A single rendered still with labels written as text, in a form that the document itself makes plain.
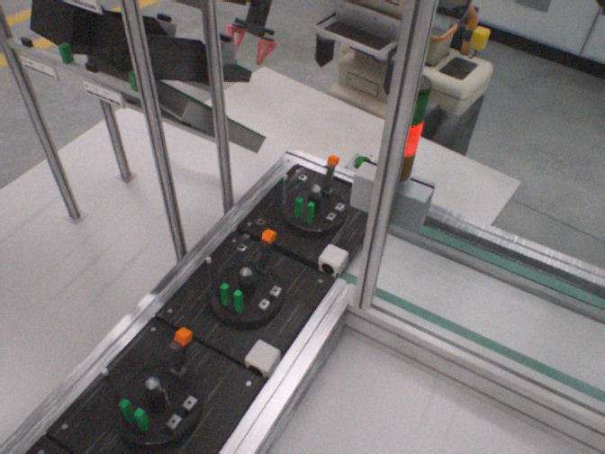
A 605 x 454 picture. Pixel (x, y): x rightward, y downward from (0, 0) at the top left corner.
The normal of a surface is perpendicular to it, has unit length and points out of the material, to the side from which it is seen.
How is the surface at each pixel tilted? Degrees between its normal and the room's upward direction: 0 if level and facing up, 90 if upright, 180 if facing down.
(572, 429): 90
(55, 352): 0
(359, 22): 90
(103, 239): 0
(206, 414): 0
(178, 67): 90
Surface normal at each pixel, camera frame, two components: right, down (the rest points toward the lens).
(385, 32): -0.60, 0.56
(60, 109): 0.04, -0.69
